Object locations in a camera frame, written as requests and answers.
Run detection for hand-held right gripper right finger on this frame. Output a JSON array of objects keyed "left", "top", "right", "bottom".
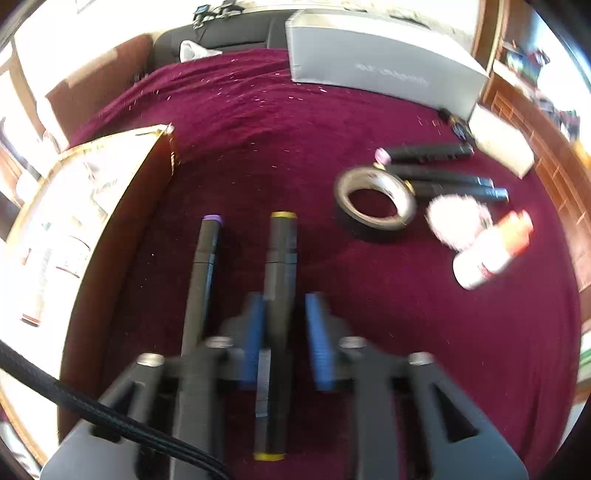
[{"left": 305, "top": 292, "right": 481, "bottom": 441}]

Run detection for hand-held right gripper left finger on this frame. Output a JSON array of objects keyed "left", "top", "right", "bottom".
[{"left": 92, "top": 293, "right": 267, "bottom": 438}]

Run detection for black marker yellow caps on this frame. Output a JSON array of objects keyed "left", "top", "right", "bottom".
[{"left": 253, "top": 211, "right": 298, "bottom": 462}]

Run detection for black marker purple caps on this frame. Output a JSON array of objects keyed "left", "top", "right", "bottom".
[{"left": 168, "top": 215, "right": 225, "bottom": 480}]

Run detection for tape roll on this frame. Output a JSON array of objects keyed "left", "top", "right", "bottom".
[{"left": 333, "top": 167, "right": 419, "bottom": 241}]

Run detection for white gold-rimmed tray box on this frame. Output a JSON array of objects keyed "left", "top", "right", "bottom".
[{"left": 0, "top": 124, "right": 176, "bottom": 476}]

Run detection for white glue bottle orange cap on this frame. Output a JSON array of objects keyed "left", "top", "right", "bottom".
[{"left": 452, "top": 210, "right": 534, "bottom": 291}]

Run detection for black marker tan cap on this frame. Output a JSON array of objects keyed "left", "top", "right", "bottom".
[{"left": 392, "top": 166, "right": 495, "bottom": 188}]

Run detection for black marker pink cap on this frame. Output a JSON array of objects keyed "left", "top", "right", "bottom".
[{"left": 375, "top": 142, "right": 475, "bottom": 166}]

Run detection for brown black pen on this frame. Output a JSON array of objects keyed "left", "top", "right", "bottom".
[{"left": 438, "top": 108, "right": 472, "bottom": 139}]

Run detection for small white cardboard box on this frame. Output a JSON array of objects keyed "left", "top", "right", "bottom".
[{"left": 468, "top": 104, "right": 536, "bottom": 179}]

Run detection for grey shoe box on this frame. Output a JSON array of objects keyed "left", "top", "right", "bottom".
[{"left": 285, "top": 8, "right": 490, "bottom": 120}]

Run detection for white plastic bag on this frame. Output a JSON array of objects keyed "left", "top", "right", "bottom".
[{"left": 179, "top": 39, "right": 222, "bottom": 63}]

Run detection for black sofa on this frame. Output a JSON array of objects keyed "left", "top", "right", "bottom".
[{"left": 152, "top": 14, "right": 289, "bottom": 70}]

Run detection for black braided cable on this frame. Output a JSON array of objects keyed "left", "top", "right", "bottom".
[{"left": 0, "top": 339, "right": 232, "bottom": 480}]

